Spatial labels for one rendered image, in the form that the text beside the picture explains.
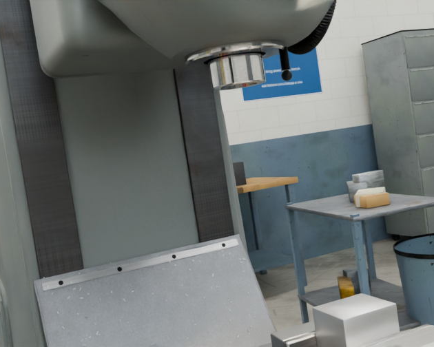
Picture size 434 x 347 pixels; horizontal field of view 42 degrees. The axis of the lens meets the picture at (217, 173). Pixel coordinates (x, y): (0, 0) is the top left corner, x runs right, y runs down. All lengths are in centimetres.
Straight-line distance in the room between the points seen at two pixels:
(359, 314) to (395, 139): 518
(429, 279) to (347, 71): 361
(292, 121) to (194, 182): 467
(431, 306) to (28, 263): 213
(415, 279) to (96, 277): 204
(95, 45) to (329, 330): 35
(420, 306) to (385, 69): 336
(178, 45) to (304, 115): 515
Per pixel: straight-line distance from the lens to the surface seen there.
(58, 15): 58
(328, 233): 572
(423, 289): 270
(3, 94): 82
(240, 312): 86
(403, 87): 556
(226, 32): 43
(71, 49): 58
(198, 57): 47
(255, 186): 434
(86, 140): 83
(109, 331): 81
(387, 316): 56
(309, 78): 568
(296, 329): 60
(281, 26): 44
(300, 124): 556
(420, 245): 304
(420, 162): 554
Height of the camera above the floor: 123
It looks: 3 degrees down
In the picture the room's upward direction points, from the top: 8 degrees counter-clockwise
